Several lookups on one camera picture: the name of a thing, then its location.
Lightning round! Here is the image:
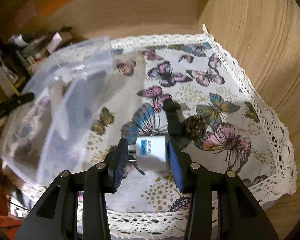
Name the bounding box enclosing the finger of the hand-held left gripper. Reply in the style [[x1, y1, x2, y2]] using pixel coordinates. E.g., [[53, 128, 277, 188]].
[[0, 92, 35, 123]]

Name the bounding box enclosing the white plug adapter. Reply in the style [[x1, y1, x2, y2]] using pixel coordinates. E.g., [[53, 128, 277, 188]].
[[127, 136, 170, 172]]

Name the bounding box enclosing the white handwritten note paper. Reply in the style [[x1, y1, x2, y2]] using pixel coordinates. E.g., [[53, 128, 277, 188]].
[[0, 65, 15, 93]]

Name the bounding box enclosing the butterfly print lace tablecloth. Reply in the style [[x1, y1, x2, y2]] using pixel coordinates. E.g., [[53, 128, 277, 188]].
[[5, 24, 297, 239]]

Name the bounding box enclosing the cardboard box with white label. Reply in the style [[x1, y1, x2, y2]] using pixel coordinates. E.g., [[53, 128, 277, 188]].
[[46, 31, 73, 55]]

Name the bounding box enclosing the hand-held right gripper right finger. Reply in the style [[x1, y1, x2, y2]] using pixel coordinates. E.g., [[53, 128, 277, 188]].
[[167, 140, 280, 240]]

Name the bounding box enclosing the red fabric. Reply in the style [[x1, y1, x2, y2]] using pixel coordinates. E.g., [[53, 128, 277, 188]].
[[0, 189, 23, 232]]

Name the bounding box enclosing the clear plastic storage container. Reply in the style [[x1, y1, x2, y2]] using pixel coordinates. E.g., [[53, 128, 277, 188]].
[[0, 35, 114, 185]]

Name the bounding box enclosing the dark wine bottle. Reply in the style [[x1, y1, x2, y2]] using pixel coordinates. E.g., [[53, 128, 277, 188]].
[[0, 32, 20, 83]]

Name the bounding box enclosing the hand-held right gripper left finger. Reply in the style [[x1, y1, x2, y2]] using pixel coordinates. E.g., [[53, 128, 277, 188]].
[[15, 138, 129, 240]]

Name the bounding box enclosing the pink sticky note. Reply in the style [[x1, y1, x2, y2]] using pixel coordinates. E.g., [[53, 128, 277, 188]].
[[15, 0, 38, 29]]

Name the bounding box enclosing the black plastic clip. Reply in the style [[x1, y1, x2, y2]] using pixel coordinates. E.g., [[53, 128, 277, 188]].
[[162, 97, 189, 145]]

